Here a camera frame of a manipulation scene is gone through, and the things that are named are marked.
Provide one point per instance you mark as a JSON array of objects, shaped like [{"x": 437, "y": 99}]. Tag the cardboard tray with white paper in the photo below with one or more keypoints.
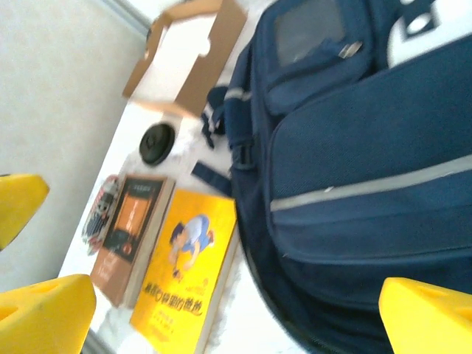
[{"x": 191, "y": 48}]

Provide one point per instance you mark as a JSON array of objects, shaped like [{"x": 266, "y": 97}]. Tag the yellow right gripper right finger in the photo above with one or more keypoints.
[{"x": 431, "y": 324}]

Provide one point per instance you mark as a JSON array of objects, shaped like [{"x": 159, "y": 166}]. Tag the flag print pencil case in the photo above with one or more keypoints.
[{"x": 100, "y": 206}]

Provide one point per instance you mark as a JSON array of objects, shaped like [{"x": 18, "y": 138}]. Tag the black round lid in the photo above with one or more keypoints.
[{"x": 156, "y": 144}]

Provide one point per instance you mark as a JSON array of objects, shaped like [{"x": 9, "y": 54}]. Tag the yellow paperback book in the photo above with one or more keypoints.
[{"x": 184, "y": 265}]

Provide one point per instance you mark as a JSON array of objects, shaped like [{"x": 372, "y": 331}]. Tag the brown paperback book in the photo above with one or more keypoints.
[{"x": 125, "y": 228}]

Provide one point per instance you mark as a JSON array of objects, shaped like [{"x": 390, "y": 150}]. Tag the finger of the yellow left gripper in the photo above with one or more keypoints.
[{"x": 18, "y": 203}]

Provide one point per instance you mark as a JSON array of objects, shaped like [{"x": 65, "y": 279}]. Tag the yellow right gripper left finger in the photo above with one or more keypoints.
[{"x": 40, "y": 317}]

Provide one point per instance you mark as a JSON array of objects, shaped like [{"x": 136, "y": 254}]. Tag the navy blue backpack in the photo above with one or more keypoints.
[{"x": 350, "y": 147}]

